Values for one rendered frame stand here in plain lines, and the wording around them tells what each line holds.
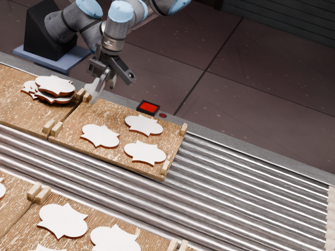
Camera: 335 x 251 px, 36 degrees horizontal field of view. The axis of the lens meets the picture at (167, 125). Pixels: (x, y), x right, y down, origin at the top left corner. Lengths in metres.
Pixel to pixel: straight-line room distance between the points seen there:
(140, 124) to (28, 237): 0.68
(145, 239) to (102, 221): 0.13
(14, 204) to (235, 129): 2.71
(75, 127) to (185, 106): 2.32
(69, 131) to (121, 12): 0.45
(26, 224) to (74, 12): 1.15
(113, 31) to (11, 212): 0.65
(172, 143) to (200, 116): 2.16
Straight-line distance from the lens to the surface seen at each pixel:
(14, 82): 2.03
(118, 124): 1.87
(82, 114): 1.89
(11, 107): 1.88
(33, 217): 1.44
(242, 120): 4.11
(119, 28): 1.67
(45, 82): 1.91
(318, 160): 4.00
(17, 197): 1.50
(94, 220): 1.46
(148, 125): 1.88
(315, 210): 1.83
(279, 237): 1.65
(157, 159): 1.72
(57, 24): 2.35
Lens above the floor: 1.93
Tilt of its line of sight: 31 degrees down
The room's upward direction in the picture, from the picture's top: 15 degrees clockwise
